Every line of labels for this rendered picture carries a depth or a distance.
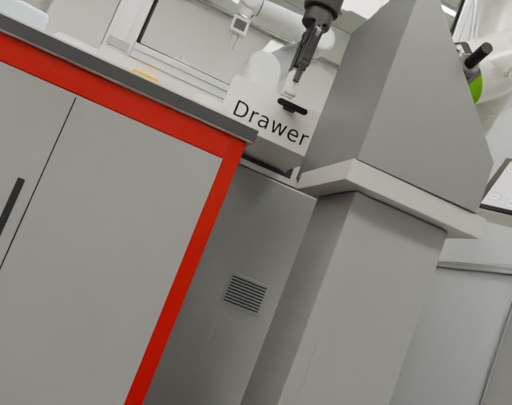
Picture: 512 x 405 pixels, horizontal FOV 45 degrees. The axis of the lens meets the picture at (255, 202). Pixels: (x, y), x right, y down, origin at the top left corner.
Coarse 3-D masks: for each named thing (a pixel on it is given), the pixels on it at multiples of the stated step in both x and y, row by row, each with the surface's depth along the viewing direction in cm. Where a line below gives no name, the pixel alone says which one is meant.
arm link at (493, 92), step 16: (496, 32) 128; (496, 48) 122; (480, 64) 121; (496, 64) 122; (480, 80) 121; (496, 80) 123; (480, 96) 124; (496, 96) 127; (480, 112) 134; (496, 112) 134
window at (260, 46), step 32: (160, 0) 169; (192, 0) 171; (224, 0) 174; (256, 0) 176; (288, 0) 178; (352, 0) 184; (384, 0) 186; (448, 0) 192; (160, 32) 168; (192, 32) 171; (224, 32) 173; (256, 32) 176; (288, 32) 178; (352, 32) 183; (192, 64) 170; (224, 64) 173; (256, 64) 175; (288, 64) 178; (320, 64) 180; (320, 96) 180
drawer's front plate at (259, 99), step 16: (240, 80) 140; (240, 96) 140; (256, 96) 141; (272, 96) 142; (240, 112) 140; (272, 112) 141; (288, 112) 142; (288, 128) 142; (304, 128) 143; (288, 144) 142; (304, 144) 143
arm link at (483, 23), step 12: (480, 0) 158; (492, 0) 155; (504, 0) 155; (480, 12) 156; (492, 12) 153; (504, 12) 153; (480, 24) 153; (492, 24) 151; (504, 24) 152; (480, 36) 150; (480, 120) 136; (492, 120) 136; (492, 132) 142
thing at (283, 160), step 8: (256, 144) 156; (264, 144) 153; (272, 144) 150; (248, 152) 169; (256, 152) 165; (264, 152) 161; (272, 152) 158; (280, 152) 155; (288, 152) 152; (264, 160) 171; (272, 160) 167; (280, 160) 164; (288, 160) 160; (296, 160) 157; (280, 168) 174; (288, 168) 170
